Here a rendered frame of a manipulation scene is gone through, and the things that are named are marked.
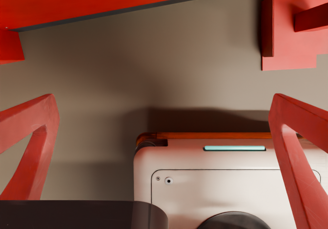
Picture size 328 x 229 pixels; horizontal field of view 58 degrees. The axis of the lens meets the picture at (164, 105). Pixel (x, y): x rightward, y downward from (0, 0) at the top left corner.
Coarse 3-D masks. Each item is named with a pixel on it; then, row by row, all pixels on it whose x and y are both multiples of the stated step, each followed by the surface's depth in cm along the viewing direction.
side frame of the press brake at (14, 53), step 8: (0, 32) 97; (8, 32) 102; (16, 32) 107; (0, 40) 96; (8, 40) 101; (16, 40) 106; (0, 48) 95; (8, 48) 100; (16, 48) 105; (0, 56) 94; (8, 56) 99; (16, 56) 104; (0, 64) 110
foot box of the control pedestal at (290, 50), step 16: (272, 0) 96; (288, 0) 96; (304, 0) 96; (320, 0) 96; (272, 16) 97; (288, 16) 96; (272, 32) 98; (288, 32) 97; (304, 32) 97; (320, 32) 97; (272, 48) 98; (288, 48) 98; (304, 48) 98; (320, 48) 98; (272, 64) 110; (288, 64) 110; (304, 64) 110
